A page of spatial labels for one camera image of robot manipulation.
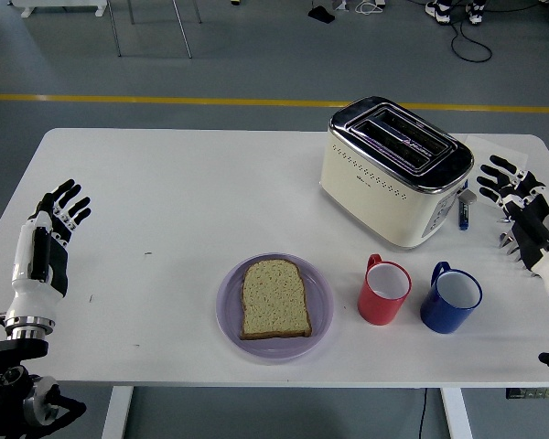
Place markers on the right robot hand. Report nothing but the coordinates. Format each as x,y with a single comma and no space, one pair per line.
537,238

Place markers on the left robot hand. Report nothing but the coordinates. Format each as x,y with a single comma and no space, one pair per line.
27,297

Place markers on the purple plastic plate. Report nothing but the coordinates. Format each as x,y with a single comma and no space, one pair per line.
320,311

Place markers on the brown bread slice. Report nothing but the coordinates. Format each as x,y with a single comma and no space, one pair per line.
274,299

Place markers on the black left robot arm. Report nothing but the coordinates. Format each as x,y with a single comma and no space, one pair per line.
4,361

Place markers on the silver metal toast rack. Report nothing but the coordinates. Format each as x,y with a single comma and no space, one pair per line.
507,241

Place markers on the white paper sheet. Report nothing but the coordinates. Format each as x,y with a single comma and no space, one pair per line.
498,144

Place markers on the blue enamel mug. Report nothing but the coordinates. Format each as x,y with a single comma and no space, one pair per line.
441,318

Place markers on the white table leg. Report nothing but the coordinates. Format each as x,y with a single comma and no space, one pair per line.
117,411
456,411

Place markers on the black table control panel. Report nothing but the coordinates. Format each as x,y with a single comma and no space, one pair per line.
535,393

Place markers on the cream chrome toaster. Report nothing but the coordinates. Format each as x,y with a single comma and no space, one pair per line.
370,196

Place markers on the red enamel mug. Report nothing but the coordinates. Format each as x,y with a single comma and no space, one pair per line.
377,311

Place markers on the black white shoe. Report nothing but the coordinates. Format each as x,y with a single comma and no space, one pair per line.
475,11
437,10

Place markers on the white floor stand base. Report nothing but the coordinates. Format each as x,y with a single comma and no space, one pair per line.
59,5

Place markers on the small white floor box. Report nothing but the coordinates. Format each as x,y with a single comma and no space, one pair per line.
340,4

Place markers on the black foot pedal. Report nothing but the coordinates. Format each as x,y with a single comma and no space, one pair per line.
321,13

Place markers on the grey metal frame legs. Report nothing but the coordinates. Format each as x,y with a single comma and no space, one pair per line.
182,27

